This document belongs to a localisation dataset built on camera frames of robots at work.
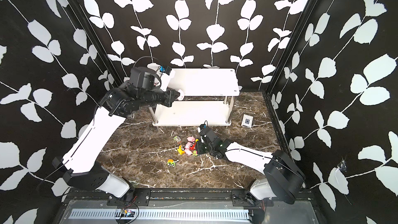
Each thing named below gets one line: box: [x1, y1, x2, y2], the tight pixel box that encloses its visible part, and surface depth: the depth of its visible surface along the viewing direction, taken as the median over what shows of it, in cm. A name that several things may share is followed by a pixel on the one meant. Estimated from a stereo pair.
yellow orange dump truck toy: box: [177, 144, 186, 156], surface depth 90 cm
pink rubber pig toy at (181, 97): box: [177, 89, 185, 101], surface depth 66 cm
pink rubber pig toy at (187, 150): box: [184, 142, 193, 157], surface depth 90 cm
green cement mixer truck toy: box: [166, 158, 176, 166], surface depth 85 cm
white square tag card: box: [240, 114, 254, 129], surface depth 103 cm
